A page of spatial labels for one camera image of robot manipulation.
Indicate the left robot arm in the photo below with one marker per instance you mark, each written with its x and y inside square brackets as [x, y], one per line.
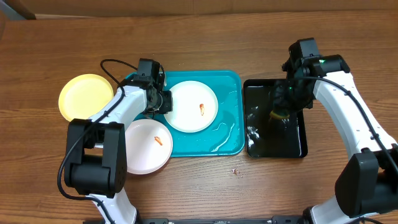
[95, 164]

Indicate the white plate top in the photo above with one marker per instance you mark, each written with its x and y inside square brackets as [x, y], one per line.
[194, 107]

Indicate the green yellow sponge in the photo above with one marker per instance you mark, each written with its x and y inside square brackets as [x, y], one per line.
[279, 114]

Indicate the teal plastic tray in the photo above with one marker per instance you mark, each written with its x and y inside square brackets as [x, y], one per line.
[225, 136]

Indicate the black rectangular tray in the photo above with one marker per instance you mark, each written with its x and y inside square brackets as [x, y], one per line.
[267, 137]

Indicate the pinkish white plate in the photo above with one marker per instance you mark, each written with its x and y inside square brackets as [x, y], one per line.
[149, 146]

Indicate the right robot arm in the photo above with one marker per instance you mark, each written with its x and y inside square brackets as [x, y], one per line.
[368, 183]

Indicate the small debris on table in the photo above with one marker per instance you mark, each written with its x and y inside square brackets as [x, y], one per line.
[237, 172]

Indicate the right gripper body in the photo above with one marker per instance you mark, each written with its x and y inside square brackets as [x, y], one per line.
[293, 99]

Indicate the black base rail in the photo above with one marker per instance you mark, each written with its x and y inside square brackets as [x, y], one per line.
[277, 219]

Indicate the yellow green rimmed plate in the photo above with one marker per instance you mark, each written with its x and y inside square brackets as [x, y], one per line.
[83, 96]

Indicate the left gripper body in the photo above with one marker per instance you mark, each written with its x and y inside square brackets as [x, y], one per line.
[164, 104]

